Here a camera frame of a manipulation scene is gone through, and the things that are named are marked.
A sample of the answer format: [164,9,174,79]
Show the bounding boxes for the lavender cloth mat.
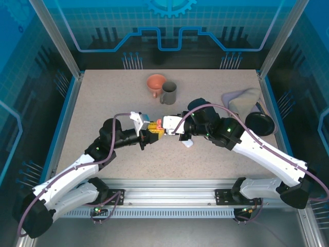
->
[221,90,280,138]

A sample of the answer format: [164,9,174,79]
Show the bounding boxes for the grey ceramic mug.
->
[159,81,178,105]

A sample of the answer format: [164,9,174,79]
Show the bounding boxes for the orange ceramic mug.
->
[146,74,167,99]

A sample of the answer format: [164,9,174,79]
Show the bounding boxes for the beige folded cloth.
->
[228,88,262,120]

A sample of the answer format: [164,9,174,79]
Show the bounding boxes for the blue table side board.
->
[42,76,78,187]
[263,76,303,187]

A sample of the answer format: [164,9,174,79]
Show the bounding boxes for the small controller board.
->
[235,207,259,219]
[90,207,108,217]

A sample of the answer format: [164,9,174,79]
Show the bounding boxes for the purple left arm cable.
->
[16,113,133,238]

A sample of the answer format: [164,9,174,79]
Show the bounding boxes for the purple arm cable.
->
[16,113,133,238]
[171,103,329,201]

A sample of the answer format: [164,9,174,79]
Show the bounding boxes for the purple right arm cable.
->
[171,103,329,201]

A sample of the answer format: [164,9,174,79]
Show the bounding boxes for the aluminium table side rail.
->
[48,73,85,186]
[257,72,294,186]

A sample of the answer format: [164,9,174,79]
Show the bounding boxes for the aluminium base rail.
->
[33,179,306,209]

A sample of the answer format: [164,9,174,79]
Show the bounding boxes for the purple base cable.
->
[84,189,123,224]
[235,198,265,224]

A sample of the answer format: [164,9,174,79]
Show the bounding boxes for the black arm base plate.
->
[214,188,262,206]
[101,188,126,206]

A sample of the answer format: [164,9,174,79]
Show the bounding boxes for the white slotted cable duct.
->
[63,207,239,219]

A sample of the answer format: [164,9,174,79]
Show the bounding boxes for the aluminium frame post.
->
[258,0,310,79]
[28,0,84,79]

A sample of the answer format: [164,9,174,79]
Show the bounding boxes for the aluminium frame bar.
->
[298,205,323,247]

